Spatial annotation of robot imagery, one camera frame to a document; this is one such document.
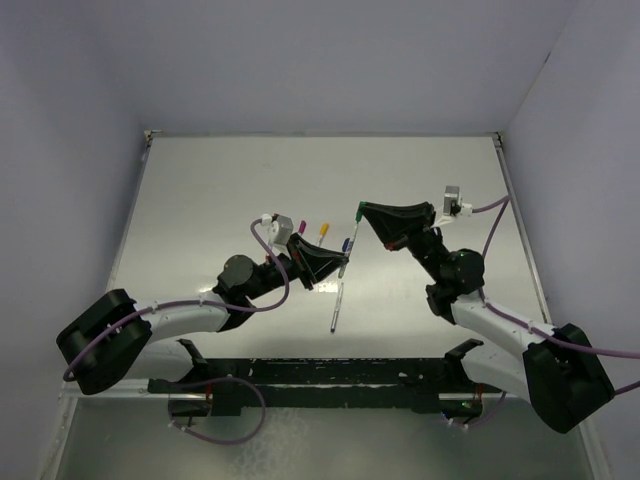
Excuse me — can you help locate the aluminium rail left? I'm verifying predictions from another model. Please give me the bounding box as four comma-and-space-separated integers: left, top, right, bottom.
58, 380, 149, 400

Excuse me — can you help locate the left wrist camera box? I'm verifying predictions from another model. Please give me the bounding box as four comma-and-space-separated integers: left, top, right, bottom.
260, 214, 294, 249

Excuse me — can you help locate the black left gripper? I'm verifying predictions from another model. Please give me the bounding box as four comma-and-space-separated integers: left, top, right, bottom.
246, 232, 347, 300

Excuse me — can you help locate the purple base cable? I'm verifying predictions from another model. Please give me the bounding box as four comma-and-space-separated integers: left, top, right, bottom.
167, 379, 267, 445
447, 389, 510, 431

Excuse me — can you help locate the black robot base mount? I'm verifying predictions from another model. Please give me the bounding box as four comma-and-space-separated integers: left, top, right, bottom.
148, 358, 497, 421

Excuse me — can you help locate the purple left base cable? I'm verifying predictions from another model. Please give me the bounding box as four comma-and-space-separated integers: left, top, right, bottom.
167, 379, 267, 445

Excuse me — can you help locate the green pen cap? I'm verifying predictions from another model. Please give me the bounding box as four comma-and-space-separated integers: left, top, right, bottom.
355, 201, 367, 223

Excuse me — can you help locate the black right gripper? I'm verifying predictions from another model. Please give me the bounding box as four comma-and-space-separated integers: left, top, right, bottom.
361, 201, 448, 283

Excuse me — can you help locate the blue whiteboard marker pen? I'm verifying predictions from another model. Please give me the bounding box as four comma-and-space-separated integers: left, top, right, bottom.
330, 281, 345, 334

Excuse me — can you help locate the aluminium rail right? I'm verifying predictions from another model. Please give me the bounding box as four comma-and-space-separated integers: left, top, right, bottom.
492, 132, 601, 480

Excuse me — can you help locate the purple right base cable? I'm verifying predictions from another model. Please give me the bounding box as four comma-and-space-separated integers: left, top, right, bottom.
447, 389, 510, 431

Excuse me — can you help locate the aluminium rail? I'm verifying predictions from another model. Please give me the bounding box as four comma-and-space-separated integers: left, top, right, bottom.
58, 380, 149, 400
492, 132, 601, 480

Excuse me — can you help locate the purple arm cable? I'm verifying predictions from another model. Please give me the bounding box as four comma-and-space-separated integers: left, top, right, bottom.
63, 217, 292, 384
469, 193, 640, 396

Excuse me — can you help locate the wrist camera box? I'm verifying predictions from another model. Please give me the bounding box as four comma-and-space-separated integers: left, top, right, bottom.
260, 214, 294, 249
434, 186, 473, 227

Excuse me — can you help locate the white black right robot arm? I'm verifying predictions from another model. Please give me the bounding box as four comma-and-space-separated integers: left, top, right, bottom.
357, 202, 615, 433

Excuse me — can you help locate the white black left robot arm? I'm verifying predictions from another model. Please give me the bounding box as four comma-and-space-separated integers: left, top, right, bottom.
56, 234, 348, 395

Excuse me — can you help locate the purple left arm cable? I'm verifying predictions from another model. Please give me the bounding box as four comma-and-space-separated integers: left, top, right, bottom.
63, 217, 292, 384

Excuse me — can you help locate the green whiteboard marker pen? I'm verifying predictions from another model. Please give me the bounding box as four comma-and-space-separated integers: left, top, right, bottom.
338, 220, 360, 279

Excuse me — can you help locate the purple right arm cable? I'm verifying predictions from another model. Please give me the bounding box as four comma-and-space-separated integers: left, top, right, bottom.
469, 193, 640, 396

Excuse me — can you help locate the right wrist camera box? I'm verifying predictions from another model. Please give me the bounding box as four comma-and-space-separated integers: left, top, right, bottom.
434, 186, 473, 227

